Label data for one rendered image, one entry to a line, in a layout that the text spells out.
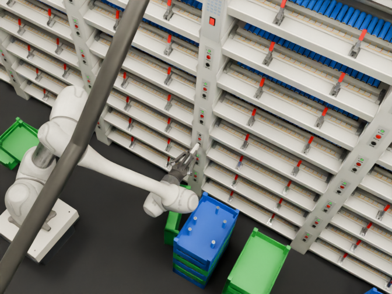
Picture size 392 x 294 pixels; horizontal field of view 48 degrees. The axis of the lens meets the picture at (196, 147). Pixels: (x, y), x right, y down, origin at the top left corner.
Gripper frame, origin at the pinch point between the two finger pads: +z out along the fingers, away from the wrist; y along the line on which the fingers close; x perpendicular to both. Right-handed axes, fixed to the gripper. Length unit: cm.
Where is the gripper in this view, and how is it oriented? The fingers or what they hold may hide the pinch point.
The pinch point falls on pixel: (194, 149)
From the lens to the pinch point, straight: 222.0
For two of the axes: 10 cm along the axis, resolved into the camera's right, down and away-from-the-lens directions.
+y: 8.6, 4.6, -2.4
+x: 0.6, -5.4, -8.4
